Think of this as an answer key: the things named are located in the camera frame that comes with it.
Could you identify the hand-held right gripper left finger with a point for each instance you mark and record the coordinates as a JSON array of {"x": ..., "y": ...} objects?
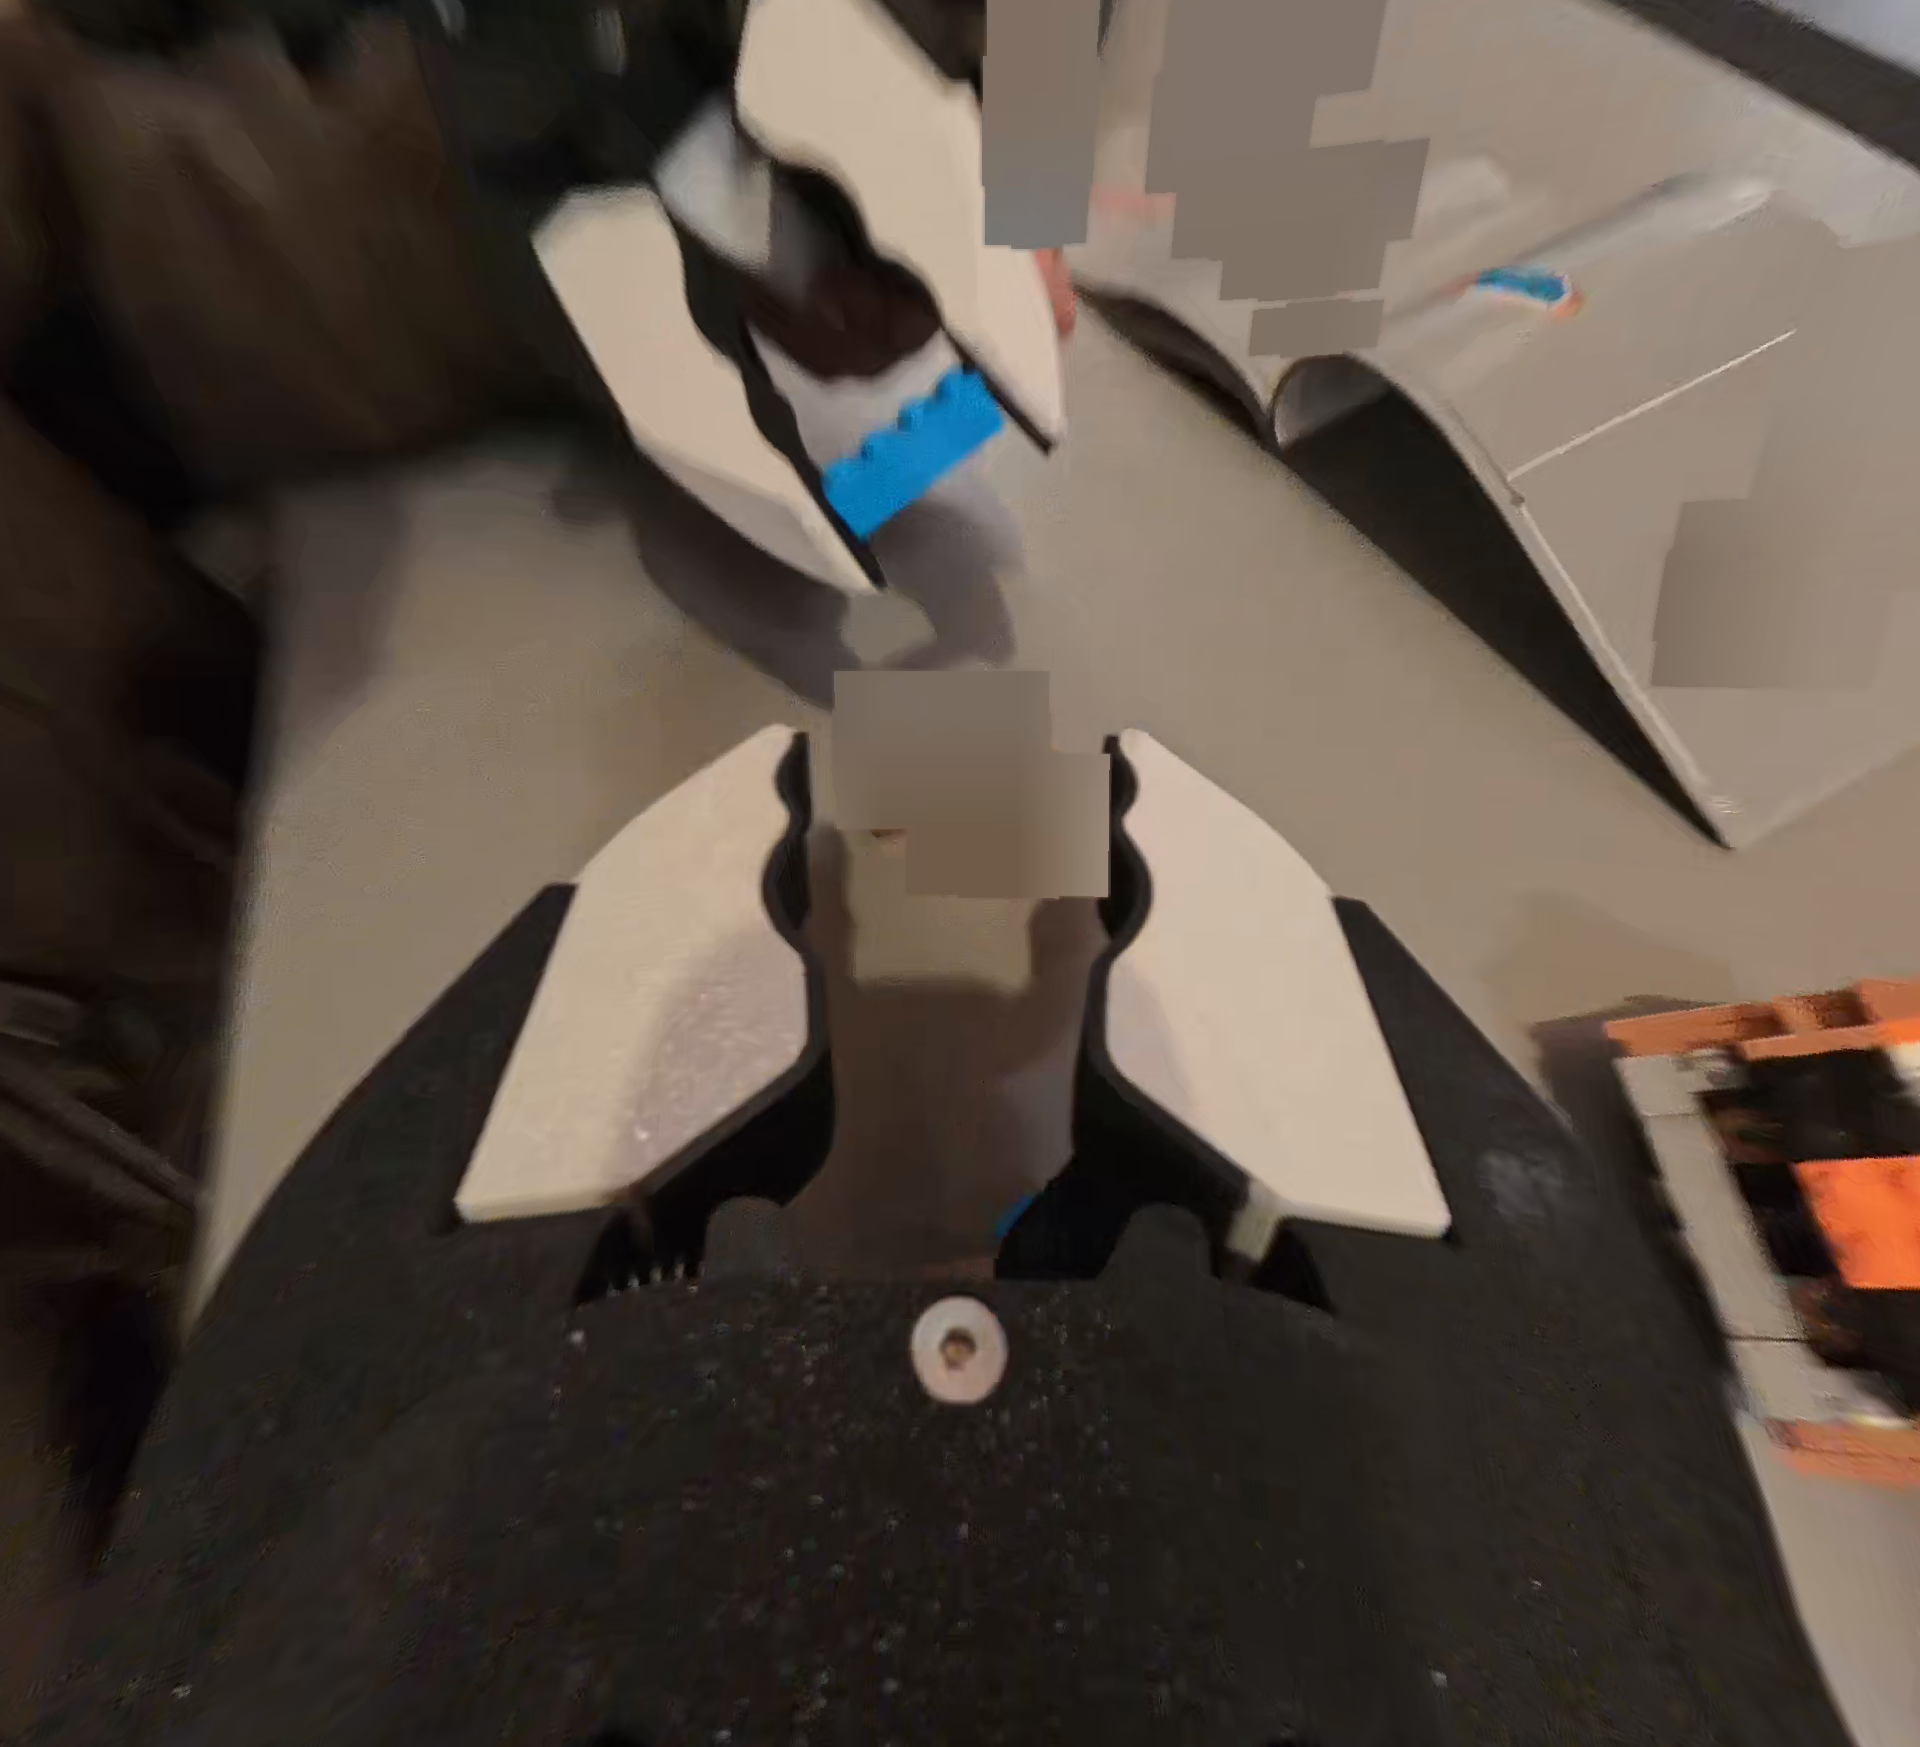
[{"x": 641, "y": 1028}]

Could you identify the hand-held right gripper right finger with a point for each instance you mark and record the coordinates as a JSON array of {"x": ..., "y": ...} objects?
[{"x": 1273, "y": 1028}]

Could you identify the person's dark zip jacket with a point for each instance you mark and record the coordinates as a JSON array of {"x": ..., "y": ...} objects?
[{"x": 85, "y": 798}]

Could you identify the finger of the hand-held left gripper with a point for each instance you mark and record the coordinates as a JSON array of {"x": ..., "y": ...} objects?
[
  {"x": 681, "y": 386},
  {"x": 883, "y": 129}
]

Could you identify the brown toy brick model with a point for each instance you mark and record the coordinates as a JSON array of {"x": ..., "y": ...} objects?
[{"x": 1863, "y": 1219}]

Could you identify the person's left forearm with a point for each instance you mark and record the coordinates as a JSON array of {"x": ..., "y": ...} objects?
[{"x": 228, "y": 201}]

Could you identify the long blue brick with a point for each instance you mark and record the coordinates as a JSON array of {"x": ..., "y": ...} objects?
[{"x": 914, "y": 457}]

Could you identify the grey instruction booklet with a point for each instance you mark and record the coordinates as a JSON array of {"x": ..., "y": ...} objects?
[{"x": 1555, "y": 606}]

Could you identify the grey desk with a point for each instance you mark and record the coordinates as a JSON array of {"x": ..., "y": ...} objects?
[{"x": 1273, "y": 726}]

